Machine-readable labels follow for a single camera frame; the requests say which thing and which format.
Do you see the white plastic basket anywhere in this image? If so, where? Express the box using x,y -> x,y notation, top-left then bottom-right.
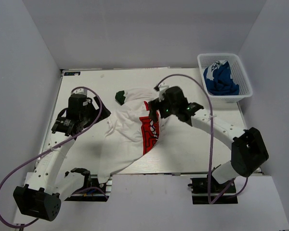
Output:
197,53 -> 253,103

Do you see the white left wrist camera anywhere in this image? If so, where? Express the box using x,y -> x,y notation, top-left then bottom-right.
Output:
73,88 -> 91,106

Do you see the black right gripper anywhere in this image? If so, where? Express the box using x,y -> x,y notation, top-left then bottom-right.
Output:
149,95 -> 179,122

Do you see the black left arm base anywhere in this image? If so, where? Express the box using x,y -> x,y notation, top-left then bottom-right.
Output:
65,168 -> 111,202

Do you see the blue Mickey t-shirt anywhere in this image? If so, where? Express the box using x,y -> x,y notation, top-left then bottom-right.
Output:
203,60 -> 239,96

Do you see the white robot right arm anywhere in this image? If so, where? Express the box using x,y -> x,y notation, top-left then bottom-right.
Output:
148,86 -> 269,192

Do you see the blue table label sticker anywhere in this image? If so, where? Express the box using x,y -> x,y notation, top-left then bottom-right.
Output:
64,71 -> 81,76

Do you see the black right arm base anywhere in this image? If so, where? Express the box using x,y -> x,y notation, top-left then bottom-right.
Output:
188,177 -> 238,205

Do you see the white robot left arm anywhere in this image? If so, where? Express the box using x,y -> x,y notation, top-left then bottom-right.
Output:
13,93 -> 111,221

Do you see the white red print t-shirt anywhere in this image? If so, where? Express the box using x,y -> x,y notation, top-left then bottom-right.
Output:
97,88 -> 167,183

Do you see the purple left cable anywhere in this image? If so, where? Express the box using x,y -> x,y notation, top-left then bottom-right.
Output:
0,86 -> 109,228

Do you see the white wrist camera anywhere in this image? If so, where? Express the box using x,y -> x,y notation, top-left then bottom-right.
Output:
154,83 -> 169,102
73,88 -> 91,106

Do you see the white green Charlie Brown t-shirt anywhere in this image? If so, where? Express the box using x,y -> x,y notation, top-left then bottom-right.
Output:
115,90 -> 126,105

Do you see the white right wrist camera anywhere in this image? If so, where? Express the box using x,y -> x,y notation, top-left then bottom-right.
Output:
154,83 -> 169,102

